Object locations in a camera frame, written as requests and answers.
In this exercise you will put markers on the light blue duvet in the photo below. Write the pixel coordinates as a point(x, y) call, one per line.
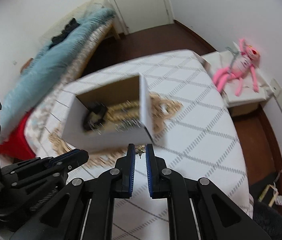
point(45, 70)

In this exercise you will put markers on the checkered bed sheet mattress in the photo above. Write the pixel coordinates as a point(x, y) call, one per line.
point(37, 119)

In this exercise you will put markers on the silver chain jewelry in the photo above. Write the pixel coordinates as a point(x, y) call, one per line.
point(127, 124)

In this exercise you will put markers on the wooden bed frame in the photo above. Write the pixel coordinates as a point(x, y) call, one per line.
point(112, 32)

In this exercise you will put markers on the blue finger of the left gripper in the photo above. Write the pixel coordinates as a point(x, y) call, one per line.
point(71, 158)

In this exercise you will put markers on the white diamond pattern tablecloth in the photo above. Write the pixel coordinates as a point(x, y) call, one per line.
point(199, 141)

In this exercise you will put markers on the white cloth covered box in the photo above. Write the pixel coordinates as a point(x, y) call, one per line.
point(239, 97)

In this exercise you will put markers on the small gold earring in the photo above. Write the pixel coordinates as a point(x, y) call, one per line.
point(140, 149)

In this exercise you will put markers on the black clothing on bed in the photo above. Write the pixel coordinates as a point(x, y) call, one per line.
point(73, 24)

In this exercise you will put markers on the white cardboard jewelry box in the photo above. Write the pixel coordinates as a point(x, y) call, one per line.
point(89, 124)

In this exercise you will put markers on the pink panther plush toy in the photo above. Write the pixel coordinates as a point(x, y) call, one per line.
point(246, 63)

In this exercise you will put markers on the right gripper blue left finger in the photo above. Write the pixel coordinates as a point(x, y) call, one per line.
point(126, 166)

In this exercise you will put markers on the grey clothes hanger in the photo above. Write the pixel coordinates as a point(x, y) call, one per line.
point(235, 53)

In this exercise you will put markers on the red blanket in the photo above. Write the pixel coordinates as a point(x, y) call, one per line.
point(16, 146)

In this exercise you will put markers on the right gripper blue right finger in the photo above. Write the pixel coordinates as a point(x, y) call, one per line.
point(158, 187)

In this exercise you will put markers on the white door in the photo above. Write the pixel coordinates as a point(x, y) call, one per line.
point(138, 15)

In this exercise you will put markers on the white pillow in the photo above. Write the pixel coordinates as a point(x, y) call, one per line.
point(78, 13)

